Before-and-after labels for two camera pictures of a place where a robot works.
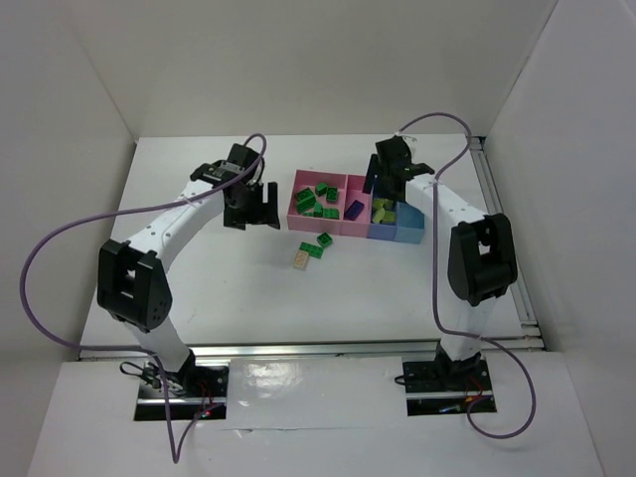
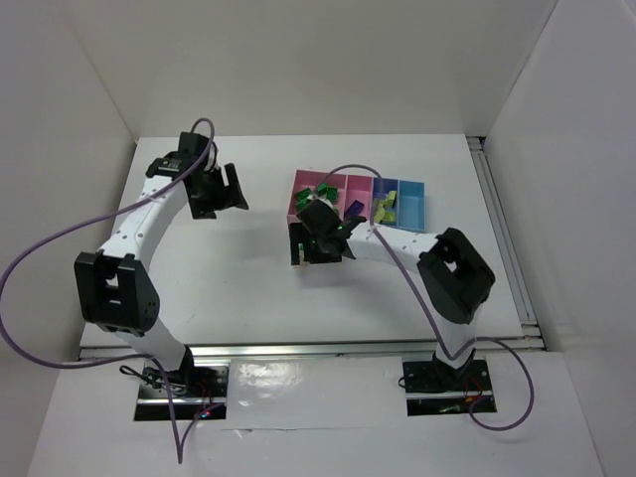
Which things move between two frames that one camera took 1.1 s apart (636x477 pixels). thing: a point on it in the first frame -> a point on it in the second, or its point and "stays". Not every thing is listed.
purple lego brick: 354,211 stays
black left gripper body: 250,217 -> 225,188
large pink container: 304,179 stays
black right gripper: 386,181 -> 314,248
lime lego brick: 383,204 stays
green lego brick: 321,189 stays
